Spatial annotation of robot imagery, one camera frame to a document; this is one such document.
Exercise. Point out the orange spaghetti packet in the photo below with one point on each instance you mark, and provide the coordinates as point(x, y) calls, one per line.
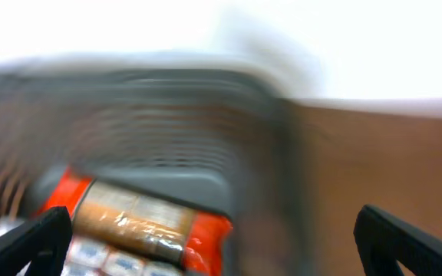
point(142, 223)

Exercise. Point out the grey plastic basket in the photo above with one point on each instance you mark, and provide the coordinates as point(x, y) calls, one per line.
point(216, 140)

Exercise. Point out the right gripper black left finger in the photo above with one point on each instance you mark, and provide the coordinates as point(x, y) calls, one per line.
point(40, 245)

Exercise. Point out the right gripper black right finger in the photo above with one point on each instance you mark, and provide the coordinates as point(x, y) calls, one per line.
point(385, 243)

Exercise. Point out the clear bag of tissue packs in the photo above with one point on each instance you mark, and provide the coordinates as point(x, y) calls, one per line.
point(86, 256)

